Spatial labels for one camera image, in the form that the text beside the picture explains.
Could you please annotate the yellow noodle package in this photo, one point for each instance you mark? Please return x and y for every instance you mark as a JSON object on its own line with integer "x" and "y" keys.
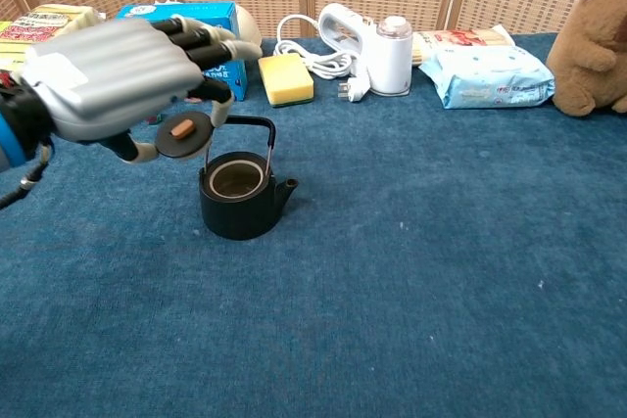
{"x": 49, "y": 26}

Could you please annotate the blue cookie box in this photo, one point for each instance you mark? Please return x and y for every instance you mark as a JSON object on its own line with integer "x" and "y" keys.
{"x": 215, "y": 12}

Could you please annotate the beige round bowl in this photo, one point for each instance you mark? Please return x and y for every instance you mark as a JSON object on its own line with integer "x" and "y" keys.
{"x": 249, "y": 26}

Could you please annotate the blue table cloth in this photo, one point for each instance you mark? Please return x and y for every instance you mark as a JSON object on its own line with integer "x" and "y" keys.
{"x": 392, "y": 266}

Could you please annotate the black cast iron teapot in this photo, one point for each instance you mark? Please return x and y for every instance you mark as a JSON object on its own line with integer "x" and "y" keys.
{"x": 240, "y": 215}

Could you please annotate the yellow cleaning sponge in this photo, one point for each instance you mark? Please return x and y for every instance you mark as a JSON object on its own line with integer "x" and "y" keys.
{"x": 286, "y": 78}

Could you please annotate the red snack packet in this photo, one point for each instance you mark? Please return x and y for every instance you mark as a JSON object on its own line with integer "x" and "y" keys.
{"x": 455, "y": 41}

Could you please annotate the black teapot lid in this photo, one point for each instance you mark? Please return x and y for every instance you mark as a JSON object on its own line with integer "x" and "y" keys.
{"x": 193, "y": 141}

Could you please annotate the light blue wet wipes pack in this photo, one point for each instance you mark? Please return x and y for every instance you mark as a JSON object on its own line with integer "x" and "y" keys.
{"x": 490, "y": 78}

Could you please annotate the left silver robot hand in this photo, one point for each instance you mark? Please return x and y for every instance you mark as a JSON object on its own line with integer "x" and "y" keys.
{"x": 112, "y": 75}

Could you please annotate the brown capybara plush toy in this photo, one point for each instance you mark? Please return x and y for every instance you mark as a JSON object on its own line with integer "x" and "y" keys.
{"x": 588, "y": 46}

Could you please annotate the small open nesting doll half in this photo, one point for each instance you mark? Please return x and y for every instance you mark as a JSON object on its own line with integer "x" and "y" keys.
{"x": 155, "y": 119}

